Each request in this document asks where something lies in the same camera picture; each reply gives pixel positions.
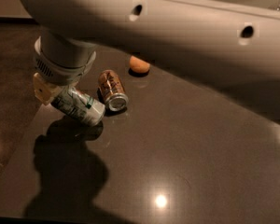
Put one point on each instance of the orange fruit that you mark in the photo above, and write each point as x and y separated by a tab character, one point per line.
138	66

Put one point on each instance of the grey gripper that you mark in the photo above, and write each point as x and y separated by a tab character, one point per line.
62	74

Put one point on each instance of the silver green 7up can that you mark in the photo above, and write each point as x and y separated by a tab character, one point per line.
79	106

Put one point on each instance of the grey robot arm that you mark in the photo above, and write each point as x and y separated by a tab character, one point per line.
230	47

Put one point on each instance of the gold LaCroix can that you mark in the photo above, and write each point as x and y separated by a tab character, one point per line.
112	91

